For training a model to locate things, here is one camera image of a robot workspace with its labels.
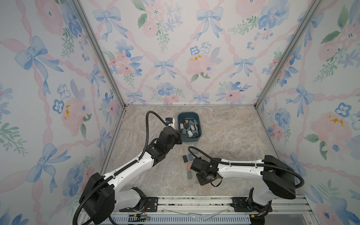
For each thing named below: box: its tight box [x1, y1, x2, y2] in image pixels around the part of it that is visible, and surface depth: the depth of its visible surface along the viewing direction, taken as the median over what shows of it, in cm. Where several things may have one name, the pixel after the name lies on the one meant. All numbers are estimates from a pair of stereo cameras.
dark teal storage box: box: [177, 112, 203, 143], surface depth 107 cm
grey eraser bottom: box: [187, 170, 193, 180], surface depth 85 cm
